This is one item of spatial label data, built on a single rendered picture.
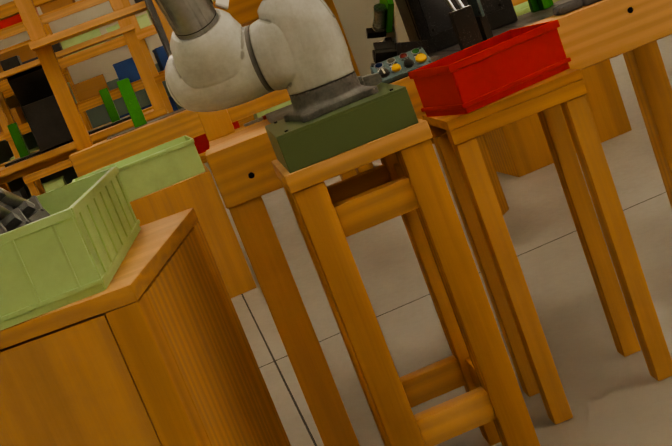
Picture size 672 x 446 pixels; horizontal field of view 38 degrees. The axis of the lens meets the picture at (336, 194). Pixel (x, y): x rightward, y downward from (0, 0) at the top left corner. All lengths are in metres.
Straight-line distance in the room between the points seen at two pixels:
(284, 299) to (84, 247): 0.83
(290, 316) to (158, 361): 0.76
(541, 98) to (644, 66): 1.13
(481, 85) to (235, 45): 0.58
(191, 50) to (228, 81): 0.10
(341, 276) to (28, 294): 0.63
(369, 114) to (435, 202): 0.23
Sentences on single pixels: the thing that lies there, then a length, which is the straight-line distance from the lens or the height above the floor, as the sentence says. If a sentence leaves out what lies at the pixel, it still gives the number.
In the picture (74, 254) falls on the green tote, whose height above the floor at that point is 0.88.
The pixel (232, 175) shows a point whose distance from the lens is 2.54.
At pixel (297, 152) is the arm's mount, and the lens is 2.03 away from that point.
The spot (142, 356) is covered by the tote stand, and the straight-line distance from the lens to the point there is 1.93.
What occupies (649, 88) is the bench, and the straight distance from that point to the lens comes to 3.45.
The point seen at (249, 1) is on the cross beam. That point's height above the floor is 1.24.
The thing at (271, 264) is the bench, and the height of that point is 0.57.
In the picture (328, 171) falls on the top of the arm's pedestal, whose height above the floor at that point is 0.83.
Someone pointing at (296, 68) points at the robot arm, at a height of 1.04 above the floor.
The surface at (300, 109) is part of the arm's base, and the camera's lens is 2.13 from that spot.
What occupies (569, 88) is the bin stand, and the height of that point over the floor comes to 0.77.
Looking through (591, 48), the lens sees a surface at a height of 0.79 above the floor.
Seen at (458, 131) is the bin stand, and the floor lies 0.77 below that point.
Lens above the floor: 1.14
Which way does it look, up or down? 10 degrees down
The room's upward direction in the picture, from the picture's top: 21 degrees counter-clockwise
